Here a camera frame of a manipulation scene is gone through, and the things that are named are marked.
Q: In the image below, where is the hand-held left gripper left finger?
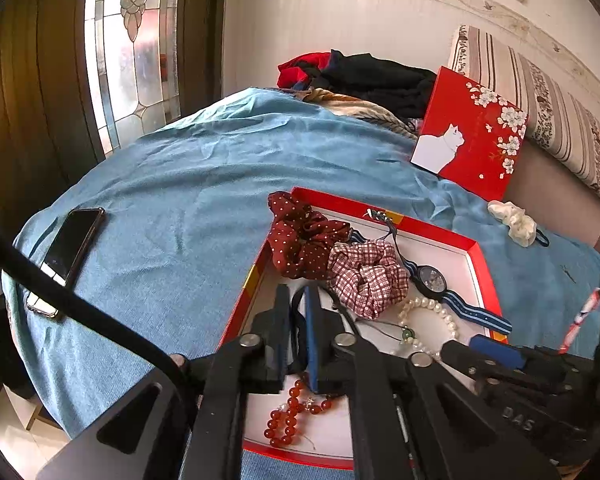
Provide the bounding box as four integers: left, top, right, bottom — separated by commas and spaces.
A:
35, 284, 293, 480

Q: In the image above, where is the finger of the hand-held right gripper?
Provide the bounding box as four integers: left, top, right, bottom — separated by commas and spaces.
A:
440, 339, 600, 466
469, 335, 598, 386

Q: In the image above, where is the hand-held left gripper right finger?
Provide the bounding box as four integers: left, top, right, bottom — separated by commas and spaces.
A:
302, 284, 561, 480

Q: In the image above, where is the pearl bracelet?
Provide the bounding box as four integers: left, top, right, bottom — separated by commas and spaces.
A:
397, 296, 461, 361

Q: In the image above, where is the red polka dot scrunchie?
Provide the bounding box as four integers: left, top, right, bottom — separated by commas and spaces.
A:
267, 191, 353, 281

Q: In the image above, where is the red checked scrunchie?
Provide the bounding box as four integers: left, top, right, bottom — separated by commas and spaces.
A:
326, 240, 411, 321

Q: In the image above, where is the red bead bracelet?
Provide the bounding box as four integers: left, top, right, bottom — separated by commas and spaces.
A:
263, 377, 337, 448

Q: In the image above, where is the red gift box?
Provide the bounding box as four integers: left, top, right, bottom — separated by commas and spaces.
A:
220, 186, 508, 471

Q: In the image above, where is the watch with striped blue band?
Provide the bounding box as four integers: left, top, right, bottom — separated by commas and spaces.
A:
350, 209, 512, 337

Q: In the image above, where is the cream scrunchie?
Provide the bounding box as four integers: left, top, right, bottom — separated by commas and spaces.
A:
487, 200, 537, 247

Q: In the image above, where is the pink cushion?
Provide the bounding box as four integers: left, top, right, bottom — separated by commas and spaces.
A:
505, 140, 600, 246

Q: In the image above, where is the blue ribbed blanket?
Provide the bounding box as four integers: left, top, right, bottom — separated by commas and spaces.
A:
2, 87, 600, 471

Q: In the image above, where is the striped floral pillow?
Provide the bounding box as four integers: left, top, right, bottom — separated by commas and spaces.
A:
447, 25, 600, 211

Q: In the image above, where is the black smartphone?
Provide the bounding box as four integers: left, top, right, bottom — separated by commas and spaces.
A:
26, 206, 106, 321

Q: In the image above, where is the red box lid white cat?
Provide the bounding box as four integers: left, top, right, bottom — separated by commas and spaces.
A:
410, 66, 529, 202

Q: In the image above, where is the red cloth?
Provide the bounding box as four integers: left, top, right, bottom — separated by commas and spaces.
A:
277, 52, 333, 88

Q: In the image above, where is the black clothes pile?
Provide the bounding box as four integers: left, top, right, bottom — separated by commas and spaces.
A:
307, 50, 438, 121

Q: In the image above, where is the stained glass window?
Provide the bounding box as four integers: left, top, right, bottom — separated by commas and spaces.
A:
85, 0, 181, 156

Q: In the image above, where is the red white striped cable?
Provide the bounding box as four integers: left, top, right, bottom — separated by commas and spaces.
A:
560, 287, 600, 356

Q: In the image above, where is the black cable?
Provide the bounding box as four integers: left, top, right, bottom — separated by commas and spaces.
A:
0, 217, 193, 411

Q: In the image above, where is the dark wooden window frame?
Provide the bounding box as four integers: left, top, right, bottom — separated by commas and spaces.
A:
0, 0, 228, 221

